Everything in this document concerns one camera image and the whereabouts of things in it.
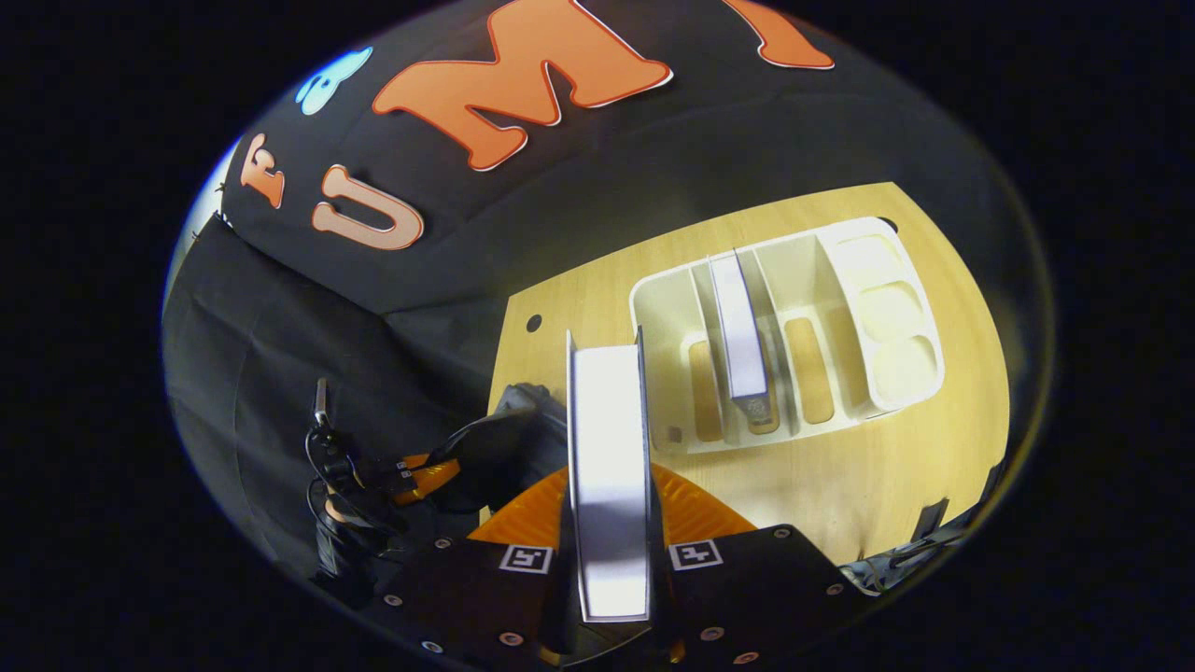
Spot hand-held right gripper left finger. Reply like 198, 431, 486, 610
385, 464, 572, 665

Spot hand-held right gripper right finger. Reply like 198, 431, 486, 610
649, 464, 874, 668

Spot grey schoolbag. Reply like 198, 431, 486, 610
439, 383, 572, 516

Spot grey portrait cover book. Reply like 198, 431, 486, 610
565, 327, 654, 624

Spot blue cover book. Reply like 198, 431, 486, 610
707, 250, 774, 426

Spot cream plastic bookshelf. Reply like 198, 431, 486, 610
630, 217, 946, 456

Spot black backdrop cloth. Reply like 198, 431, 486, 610
163, 0, 1028, 598

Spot black table clamp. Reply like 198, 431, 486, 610
910, 499, 951, 542

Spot black cables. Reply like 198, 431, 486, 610
854, 532, 972, 594

